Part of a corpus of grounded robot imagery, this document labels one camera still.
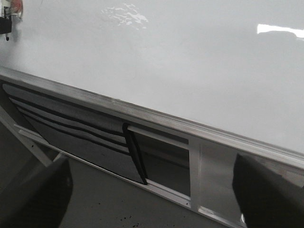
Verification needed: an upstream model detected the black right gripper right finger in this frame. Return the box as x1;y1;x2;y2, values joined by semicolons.
232;154;304;228

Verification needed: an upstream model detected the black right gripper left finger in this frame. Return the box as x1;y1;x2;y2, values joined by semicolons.
0;157;73;228

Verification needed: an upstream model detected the white dry-erase marker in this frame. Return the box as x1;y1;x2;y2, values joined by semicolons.
0;0;23;41

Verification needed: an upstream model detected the white metal whiteboard stand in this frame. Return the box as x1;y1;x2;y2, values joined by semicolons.
0;104;304;228

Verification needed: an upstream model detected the large white whiteboard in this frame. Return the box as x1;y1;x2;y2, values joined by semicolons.
0;0;304;169

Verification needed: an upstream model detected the grey fabric pocket organizer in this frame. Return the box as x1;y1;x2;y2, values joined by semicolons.
2;83;147;185

